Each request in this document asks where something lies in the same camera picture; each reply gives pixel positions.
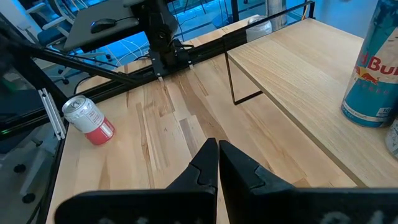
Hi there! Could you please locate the white office chair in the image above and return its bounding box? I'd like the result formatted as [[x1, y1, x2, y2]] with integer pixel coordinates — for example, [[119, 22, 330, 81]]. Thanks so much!
[[18, 0, 82, 38]]

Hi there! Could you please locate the silver metal bracket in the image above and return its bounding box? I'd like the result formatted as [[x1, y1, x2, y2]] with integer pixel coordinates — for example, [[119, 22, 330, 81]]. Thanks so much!
[[37, 88, 67, 141]]

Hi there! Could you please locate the grey side table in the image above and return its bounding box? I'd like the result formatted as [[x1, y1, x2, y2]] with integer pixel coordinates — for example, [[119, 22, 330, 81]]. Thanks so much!
[[63, 0, 141, 52]]

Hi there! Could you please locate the black computer mouse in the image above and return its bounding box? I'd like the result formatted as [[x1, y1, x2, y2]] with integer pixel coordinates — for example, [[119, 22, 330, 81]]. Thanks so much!
[[90, 17, 118, 34]]

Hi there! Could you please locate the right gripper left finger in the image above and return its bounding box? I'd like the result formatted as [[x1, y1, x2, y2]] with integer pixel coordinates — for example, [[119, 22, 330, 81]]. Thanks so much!
[[53, 138, 219, 224]]

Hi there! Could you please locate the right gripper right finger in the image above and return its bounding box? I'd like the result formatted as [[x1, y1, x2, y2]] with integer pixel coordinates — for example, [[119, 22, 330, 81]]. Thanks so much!
[[218, 139, 398, 224]]

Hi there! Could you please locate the black diagonal beam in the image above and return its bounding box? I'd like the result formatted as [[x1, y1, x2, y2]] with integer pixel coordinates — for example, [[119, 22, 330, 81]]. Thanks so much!
[[9, 40, 139, 86]]

